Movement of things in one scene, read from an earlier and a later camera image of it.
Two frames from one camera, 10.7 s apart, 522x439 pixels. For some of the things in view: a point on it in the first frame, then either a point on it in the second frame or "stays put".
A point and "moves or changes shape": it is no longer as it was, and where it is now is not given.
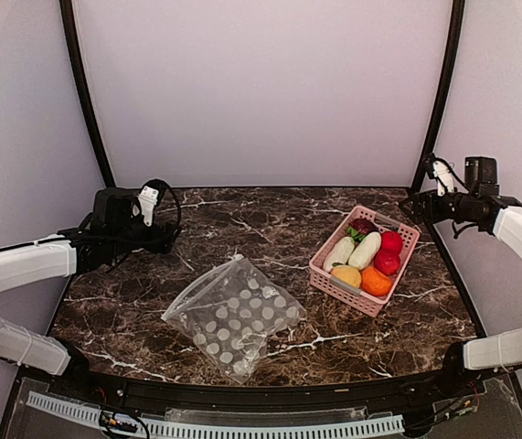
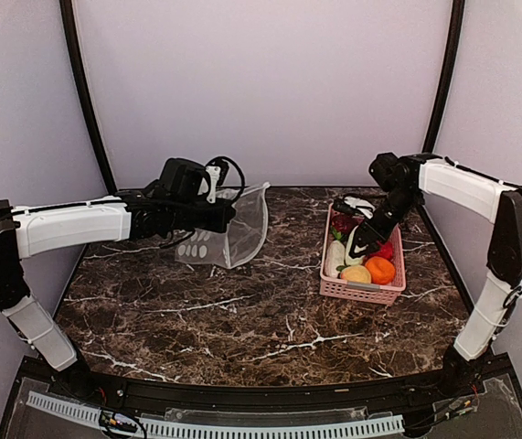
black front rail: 258,397 stays put
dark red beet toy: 364,226 moves or changes shape
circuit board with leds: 109,419 stays put
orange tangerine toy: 375,283 → 381,270
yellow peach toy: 347,273 moves or changes shape
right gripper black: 420,198 → 369,237
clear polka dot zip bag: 228,313 → 240,242
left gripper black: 161,241 → 220,223
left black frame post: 86,95 stays put
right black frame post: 456,39 stays put
